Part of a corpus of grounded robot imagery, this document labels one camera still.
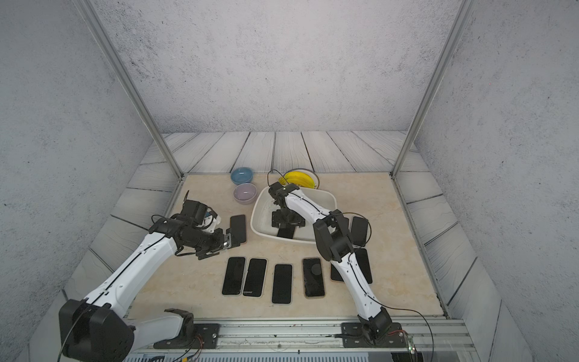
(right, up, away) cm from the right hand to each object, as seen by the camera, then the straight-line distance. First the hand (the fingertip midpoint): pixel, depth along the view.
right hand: (286, 226), depth 100 cm
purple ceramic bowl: (-20, +14, +8) cm, 26 cm away
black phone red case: (-22, 0, +1) cm, 22 cm away
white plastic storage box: (-12, +3, +3) cm, 12 cm away
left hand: (-17, -4, -21) cm, 28 cm away
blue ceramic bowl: (-24, +24, +19) cm, 39 cm away
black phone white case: (-11, -17, -15) cm, 25 cm away
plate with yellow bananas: (+7, +22, +14) cm, 27 cm away
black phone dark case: (-1, -19, -15) cm, 24 cm away
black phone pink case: (+11, -18, -13) cm, 25 cm away
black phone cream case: (+16, -9, -33) cm, 37 cm away
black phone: (0, -2, -4) cm, 4 cm away
